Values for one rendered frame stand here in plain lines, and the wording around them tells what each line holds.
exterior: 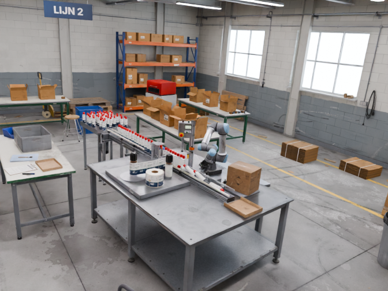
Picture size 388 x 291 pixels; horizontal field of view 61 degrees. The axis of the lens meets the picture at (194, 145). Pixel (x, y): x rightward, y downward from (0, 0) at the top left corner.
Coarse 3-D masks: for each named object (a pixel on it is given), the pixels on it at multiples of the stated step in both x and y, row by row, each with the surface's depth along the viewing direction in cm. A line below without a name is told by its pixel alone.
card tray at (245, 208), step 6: (240, 198) 356; (228, 204) 335; (234, 204) 343; (240, 204) 344; (246, 204) 345; (252, 204) 344; (234, 210) 329; (240, 210) 332; (246, 210) 333; (252, 210) 334; (258, 210) 330; (246, 216) 319
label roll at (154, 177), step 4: (148, 172) 361; (152, 172) 367; (156, 172) 367; (160, 172) 363; (148, 176) 357; (152, 176) 355; (156, 176) 355; (160, 176) 358; (148, 180) 358; (152, 180) 356; (156, 180) 357; (160, 180) 359; (148, 184) 360; (152, 184) 358; (156, 184) 358; (160, 184) 361
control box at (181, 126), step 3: (180, 123) 398; (183, 123) 398; (186, 123) 398; (189, 123) 399; (180, 126) 398; (183, 126) 399; (180, 129) 400; (183, 129) 400; (186, 129) 400; (189, 129) 401; (180, 132) 401; (183, 132) 401; (183, 135) 402; (186, 135) 403; (189, 135) 403
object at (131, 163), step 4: (132, 152) 373; (132, 156) 370; (136, 156) 374; (132, 160) 372; (136, 160) 375; (132, 164) 373; (132, 168) 374; (132, 172) 376; (132, 176) 378; (136, 176) 380
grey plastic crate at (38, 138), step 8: (16, 128) 493; (24, 128) 500; (32, 128) 507; (40, 128) 514; (16, 136) 473; (24, 136) 504; (32, 136) 455; (40, 136) 461; (48, 136) 468; (24, 144) 451; (32, 144) 458; (40, 144) 464; (48, 144) 471
